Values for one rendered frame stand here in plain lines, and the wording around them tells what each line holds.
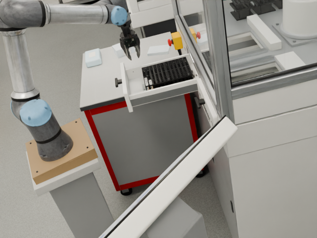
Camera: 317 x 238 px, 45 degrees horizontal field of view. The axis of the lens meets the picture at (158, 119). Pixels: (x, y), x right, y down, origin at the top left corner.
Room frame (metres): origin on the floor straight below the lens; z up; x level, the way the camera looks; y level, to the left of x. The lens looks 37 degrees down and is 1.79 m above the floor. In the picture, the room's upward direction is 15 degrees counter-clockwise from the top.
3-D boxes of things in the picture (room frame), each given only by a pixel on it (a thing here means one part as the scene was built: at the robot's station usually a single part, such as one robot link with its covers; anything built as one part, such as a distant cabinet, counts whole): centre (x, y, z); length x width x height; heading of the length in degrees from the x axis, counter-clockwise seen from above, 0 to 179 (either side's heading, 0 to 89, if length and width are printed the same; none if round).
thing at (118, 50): (2.14, 0.09, 0.79); 0.13 x 0.09 x 0.05; 105
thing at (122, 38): (1.71, 0.04, 1.06); 0.09 x 0.08 x 0.12; 1
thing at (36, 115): (1.31, 0.47, 0.97); 0.13 x 0.12 x 0.14; 30
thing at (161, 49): (2.03, -0.11, 0.77); 0.13 x 0.09 x 0.02; 72
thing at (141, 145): (1.96, 0.08, 0.38); 0.62 x 0.58 x 0.76; 179
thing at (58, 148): (1.31, 0.46, 0.85); 0.15 x 0.15 x 0.10
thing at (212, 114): (1.23, -0.21, 0.87); 0.29 x 0.02 x 0.11; 179
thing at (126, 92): (1.55, 0.11, 0.87); 0.29 x 0.02 x 0.11; 179
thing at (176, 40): (1.87, -0.20, 0.88); 0.07 x 0.05 x 0.07; 179
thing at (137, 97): (1.55, -0.10, 0.86); 0.40 x 0.26 x 0.06; 89
